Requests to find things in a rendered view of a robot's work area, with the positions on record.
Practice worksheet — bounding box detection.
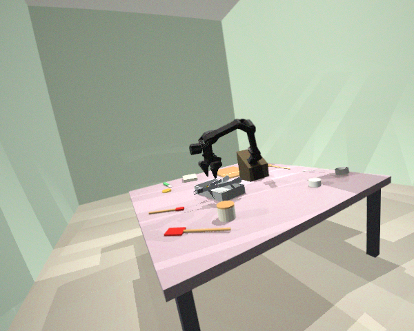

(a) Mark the grey cylindrical canister with wooden lid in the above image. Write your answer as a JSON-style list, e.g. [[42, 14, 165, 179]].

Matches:
[[217, 201, 236, 222]]

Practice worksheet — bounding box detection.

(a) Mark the red spatula with wooden handle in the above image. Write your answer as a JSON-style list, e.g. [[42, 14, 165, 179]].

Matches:
[[164, 227, 231, 236]]

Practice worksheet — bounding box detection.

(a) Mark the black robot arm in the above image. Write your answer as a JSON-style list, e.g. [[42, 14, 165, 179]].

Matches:
[[189, 119, 263, 166]]

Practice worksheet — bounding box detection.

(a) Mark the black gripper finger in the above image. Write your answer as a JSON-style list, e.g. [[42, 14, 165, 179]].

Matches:
[[200, 165, 209, 177], [211, 166, 221, 179]]

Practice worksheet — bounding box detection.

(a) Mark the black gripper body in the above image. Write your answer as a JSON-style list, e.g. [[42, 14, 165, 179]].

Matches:
[[198, 152, 222, 168]]

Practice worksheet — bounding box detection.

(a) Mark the white short cylinder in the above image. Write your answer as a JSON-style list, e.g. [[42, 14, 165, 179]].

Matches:
[[308, 179, 321, 188]]

